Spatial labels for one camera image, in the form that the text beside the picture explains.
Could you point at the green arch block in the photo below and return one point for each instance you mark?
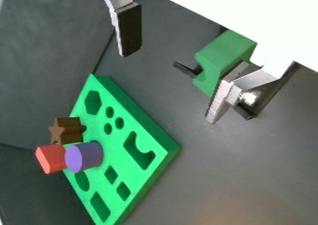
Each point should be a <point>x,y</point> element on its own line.
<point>218,57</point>

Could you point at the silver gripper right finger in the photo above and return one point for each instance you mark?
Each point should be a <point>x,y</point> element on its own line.
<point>244,89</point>

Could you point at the black curved fixture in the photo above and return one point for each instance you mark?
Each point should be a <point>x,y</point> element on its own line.
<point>190,72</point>

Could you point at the red rounded block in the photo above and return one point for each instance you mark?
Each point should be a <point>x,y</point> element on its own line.
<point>51,158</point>

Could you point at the brown star block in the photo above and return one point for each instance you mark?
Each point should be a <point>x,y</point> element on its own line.
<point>67,130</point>

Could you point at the purple cylinder block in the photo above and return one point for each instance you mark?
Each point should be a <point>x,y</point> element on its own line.
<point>83,156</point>

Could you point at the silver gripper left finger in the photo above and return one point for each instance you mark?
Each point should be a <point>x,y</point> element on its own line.
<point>125,17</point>

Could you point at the green shape sorter board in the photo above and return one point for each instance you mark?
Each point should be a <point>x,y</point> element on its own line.
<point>138,151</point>

